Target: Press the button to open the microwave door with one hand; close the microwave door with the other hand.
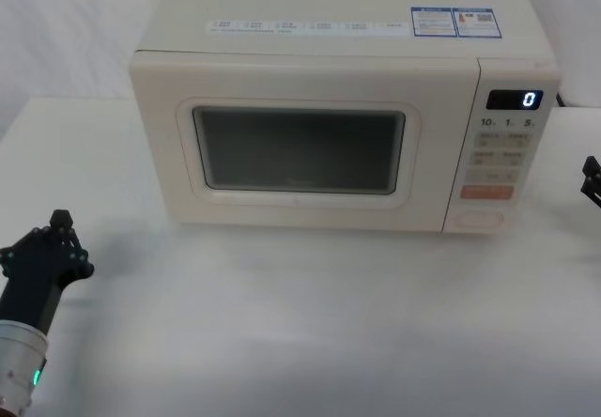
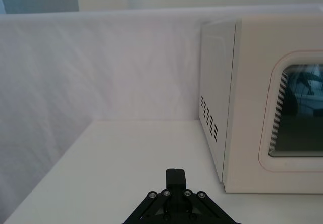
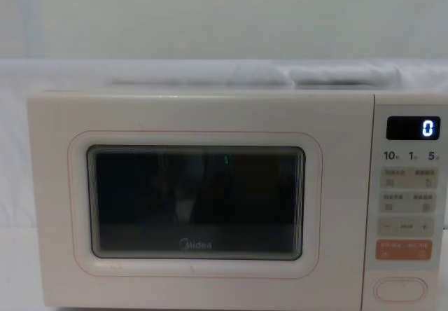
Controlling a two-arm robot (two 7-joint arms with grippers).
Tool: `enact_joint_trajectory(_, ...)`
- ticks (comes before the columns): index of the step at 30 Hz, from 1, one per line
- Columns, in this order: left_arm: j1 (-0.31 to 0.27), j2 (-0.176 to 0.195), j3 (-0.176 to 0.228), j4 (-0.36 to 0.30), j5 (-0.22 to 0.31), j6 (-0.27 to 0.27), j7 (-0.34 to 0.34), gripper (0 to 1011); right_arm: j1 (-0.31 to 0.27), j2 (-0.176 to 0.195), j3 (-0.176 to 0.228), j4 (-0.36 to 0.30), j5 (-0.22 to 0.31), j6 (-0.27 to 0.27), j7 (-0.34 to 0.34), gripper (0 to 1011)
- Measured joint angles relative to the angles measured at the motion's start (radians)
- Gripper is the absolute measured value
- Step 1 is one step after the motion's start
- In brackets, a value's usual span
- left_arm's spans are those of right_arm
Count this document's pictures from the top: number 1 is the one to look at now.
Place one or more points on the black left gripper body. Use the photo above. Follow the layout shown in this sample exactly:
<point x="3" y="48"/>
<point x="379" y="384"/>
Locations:
<point x="35" y="290"/>

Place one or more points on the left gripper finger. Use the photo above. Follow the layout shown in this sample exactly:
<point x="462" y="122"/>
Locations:
<point x="33" y="243"/>
<point x="75" y="257"/>

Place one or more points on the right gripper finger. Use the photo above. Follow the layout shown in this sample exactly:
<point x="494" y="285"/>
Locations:
<point x="592" y="182"/>

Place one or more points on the blue bordered label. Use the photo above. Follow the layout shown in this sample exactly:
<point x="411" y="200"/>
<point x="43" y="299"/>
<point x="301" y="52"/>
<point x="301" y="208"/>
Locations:
<point x="455" y="22"/>

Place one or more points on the white table cloth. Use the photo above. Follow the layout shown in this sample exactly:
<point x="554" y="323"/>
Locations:
<point x="305" y="323"/>

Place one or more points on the cream microwave oven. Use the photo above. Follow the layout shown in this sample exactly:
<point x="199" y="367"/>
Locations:
<point x="300" y="74"/>

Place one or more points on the long white label strip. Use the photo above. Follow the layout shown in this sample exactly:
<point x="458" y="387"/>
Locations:
<point x="307" y="27"/>

